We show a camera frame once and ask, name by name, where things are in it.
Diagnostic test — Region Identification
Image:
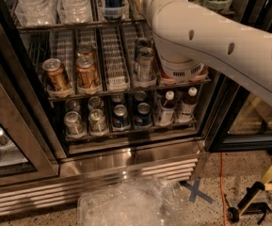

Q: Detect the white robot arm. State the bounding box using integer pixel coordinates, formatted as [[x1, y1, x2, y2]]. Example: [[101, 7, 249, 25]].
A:
[[141, 0, 272, 106]]

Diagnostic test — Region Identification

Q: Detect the silver diet coke can rear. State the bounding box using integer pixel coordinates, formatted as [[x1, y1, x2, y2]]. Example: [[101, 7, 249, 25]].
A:
[[134, 37, 151, 61]]

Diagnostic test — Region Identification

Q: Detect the silver diet coke can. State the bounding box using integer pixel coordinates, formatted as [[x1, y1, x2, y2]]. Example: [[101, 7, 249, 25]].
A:
[[136, 47, 154, 82], [134, 37, 151, 61]]

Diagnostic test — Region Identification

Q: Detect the silver diet coke can front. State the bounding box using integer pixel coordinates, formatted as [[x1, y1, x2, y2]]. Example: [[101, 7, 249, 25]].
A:
[[136, 47, 154, 82]]

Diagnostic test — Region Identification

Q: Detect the brown root beer can rear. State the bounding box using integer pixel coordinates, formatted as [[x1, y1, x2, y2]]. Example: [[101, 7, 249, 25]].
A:
[[76, 44, 96, 58]]

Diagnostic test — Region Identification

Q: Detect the brown root beer can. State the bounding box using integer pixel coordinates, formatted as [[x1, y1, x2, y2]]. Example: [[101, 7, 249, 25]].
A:
[[76, 56, 100, 89], [76, 44, 96, 58], [42, 58, 71, 91]]

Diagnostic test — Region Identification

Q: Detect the brown root beer can front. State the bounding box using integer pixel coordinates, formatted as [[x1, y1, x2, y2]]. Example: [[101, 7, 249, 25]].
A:
[[76, 56, 100, 89]]

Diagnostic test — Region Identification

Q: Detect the red coke can front right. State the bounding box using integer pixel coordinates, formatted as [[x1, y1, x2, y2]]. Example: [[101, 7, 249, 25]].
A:
[[192, 66, 208, 81]]

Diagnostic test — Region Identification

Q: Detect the blue pepsi can rear right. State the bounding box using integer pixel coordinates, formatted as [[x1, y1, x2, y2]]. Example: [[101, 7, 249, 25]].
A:
[[134, 91, 147, 105]]

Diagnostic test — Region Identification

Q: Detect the blue pepsi can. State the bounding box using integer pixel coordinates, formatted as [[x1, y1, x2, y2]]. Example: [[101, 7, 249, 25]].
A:
[[134, 91, 147, 105], [112, 105, 130, 128], [111, 93, 125, 106], [135, 103, 151, 126]]

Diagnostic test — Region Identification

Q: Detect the blue pepsi can rear left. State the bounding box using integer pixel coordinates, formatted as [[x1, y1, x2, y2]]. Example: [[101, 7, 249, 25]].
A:
[[111, 93, 125, 106]]

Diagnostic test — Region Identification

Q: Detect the brown root beer can left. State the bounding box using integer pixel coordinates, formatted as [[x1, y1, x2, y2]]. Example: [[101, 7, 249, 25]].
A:
[[42, 58, 71, 91]]

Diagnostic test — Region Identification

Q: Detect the stainless steel fridge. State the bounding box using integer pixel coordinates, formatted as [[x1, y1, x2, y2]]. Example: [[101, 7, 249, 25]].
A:
[[0, 0, 272, 220]]

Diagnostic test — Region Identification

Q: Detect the silver green can rear right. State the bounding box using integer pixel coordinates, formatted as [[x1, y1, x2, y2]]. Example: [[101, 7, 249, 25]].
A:
[[88, 96, 104, 111]]

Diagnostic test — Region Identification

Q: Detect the silver green can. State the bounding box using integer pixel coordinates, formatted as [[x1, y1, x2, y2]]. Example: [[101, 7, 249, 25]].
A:
[[89, 109, 106, 132], [64, 111, 84, 136], [88, 96, 104, 111], [65, 99, 81, 113]]

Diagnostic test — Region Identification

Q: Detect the blue pepsi can front left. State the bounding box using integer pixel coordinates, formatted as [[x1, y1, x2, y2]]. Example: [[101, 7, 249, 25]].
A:
[[112, 105, 130, 128]]

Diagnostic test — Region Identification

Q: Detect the blue pepsi can front right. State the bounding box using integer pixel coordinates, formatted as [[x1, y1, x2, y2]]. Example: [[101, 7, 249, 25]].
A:
[[135, 103, 151, 126]]

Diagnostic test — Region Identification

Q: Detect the silver green can rear left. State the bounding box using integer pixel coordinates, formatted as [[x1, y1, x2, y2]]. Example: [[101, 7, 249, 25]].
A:
[[65, 99, 81, 113]]

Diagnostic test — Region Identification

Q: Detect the silver green can front right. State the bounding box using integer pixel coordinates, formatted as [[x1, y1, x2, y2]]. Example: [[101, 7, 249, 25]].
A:
[[89, 109, 106, 132]]

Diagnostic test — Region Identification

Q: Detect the silver green can front left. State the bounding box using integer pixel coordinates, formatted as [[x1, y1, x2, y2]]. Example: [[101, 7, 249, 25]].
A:
[[64, 111, 84, 136]]

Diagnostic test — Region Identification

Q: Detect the fridge glass door right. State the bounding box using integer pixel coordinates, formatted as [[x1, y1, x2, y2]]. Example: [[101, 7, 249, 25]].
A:
[[206, 0, 272, 152]]

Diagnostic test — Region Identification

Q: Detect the fridge glass door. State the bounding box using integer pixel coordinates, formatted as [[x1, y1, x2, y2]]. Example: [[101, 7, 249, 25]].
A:
[[0, 38, 60, 190], [206, 0, 272, 152]]

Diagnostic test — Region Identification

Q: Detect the fridge glass door left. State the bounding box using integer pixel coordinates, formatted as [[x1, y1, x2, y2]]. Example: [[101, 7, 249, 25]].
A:
[[0, 38, 60, 190]]

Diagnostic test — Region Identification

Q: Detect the clear water bottle right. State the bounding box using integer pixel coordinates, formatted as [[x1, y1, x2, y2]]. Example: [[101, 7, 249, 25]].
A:
[[57, 0, 92, 24]]

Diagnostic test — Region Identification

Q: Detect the clear water bottle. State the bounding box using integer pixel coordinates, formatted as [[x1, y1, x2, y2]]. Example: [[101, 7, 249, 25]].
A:
[[15, 0, 55, 26], [57, 0, 92, 24]]

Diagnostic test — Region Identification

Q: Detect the clear water bottle left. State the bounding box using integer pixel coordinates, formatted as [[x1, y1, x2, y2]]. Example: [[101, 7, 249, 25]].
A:
[[15, 0, 55, 26]]

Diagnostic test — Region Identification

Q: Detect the iced tea bottle right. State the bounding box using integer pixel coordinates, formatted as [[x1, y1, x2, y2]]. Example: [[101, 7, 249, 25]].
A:
[[177, 87, 198, 122]]

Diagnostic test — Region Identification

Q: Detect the iced tea bottle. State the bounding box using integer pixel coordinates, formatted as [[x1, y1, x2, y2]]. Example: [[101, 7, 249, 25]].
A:
[[177, 87, 198, 122], [156, 90, 175, 126]]

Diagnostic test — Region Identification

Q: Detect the iced tea bottle left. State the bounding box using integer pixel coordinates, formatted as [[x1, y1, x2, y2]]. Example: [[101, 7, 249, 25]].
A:
[[156, 90, 175, 126]]

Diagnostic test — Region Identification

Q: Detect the blue tape cross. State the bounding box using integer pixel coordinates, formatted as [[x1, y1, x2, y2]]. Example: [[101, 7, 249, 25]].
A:
[[181, 178, 213, 204]]

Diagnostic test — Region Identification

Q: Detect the clear plastic bin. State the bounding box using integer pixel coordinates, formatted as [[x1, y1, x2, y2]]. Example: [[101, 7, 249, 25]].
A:
[[77, 178, 184, 226]]

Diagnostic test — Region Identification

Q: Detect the yellow black wheeled stand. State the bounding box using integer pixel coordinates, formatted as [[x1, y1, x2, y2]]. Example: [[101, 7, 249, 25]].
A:
[[227, 165, 272, 225]]

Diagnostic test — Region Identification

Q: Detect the orange power cable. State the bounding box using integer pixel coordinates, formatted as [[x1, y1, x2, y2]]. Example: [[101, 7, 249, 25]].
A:
[[218, 152, 228, 226]]

